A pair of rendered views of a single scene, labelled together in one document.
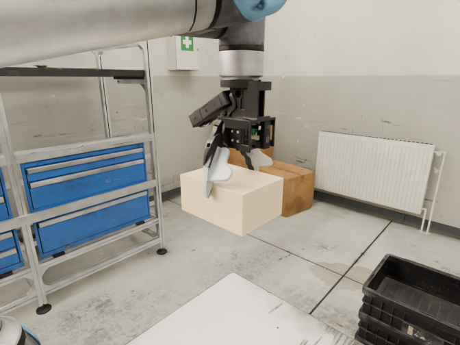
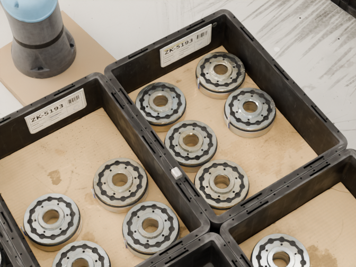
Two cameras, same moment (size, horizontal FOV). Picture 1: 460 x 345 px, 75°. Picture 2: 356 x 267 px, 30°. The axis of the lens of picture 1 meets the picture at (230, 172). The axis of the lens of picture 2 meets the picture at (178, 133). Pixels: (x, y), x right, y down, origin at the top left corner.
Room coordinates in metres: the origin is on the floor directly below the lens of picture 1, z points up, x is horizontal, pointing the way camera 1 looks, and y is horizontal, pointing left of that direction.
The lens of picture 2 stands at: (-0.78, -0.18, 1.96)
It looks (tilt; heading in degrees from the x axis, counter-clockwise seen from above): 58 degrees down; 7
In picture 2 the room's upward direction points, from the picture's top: 1 degrees counter-clockwise
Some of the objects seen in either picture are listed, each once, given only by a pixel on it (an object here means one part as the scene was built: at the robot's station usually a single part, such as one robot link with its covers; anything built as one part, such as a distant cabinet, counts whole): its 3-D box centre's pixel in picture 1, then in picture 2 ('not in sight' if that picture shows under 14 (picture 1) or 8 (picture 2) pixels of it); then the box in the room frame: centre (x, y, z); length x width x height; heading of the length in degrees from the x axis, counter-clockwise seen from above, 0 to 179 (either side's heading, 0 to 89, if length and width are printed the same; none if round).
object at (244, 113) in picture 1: (243, 116); not in sight; (0.53, -0.02, 1.24); 0.09 x 0.08 x 0.12; 47
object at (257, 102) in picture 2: not in sight; (250, 107); (-0.02, -0.24, 0.86); 0.05 x 0.05 x 0.01
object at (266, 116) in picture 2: not in sight; (250, 108); (-0.02, -0.24, 0.86); 0.10 x 0.10 x 0.01
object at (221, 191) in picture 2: not in sight; (221, 181); (-0.19, -0.19, 0.86); 0.05 x 0.05 x 0.01
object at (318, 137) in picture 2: not in sight; (220, 123); (-0.07, -0.18, 0.87); 0.40 x 0.30 x 0.11; 38
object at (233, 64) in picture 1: (241, 66); not in sight; (0.53, -0.02, 1.32); 0.08 x 0.08 x 0.05
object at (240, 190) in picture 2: not in sight; (221, 183); (-0.19, -0.19, 0.86); 0.10 x 0.10 x 0.01
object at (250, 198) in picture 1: (231, 194); not in sight; (0.55, 0.00, 1.08); 0.16 x 0.12 x 0.07; 47
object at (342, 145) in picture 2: not in sight; (221, 108); (-0.07, -0.18, 0.92); 0.40 x 0.30 x 0.02; 38
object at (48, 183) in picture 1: (97, 196); not in sight; (1.73, 0.82, 0.60); 0.72 x 0.03 x 0.56; 138
